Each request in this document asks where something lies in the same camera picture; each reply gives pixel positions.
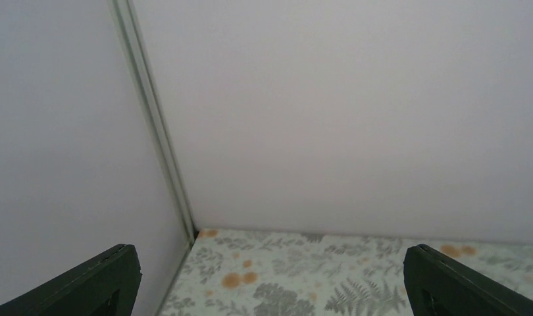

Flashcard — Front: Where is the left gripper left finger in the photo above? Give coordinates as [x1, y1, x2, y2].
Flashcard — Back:
[0, 244, 141, 315]

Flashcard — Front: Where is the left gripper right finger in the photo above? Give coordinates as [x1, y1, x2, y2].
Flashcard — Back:
[403, 244, 533, 316]

